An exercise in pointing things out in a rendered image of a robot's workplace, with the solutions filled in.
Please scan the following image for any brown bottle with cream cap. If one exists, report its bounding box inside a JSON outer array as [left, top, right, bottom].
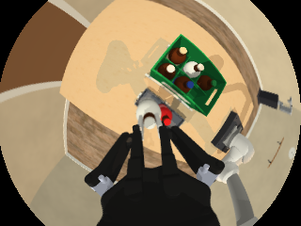
[[166, 47, 187, 66]]

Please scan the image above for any white bottle with grey label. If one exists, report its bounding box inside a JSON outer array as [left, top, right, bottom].
[[135, 98, 162, 129], [182, 61, 204, 78]]

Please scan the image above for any brown bottle with blue cap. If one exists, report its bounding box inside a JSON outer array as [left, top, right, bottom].
[[172, 76, 194, 93]]

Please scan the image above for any red bottle with pale label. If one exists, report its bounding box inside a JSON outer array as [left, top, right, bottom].
[[159, 105, 172, 125]]

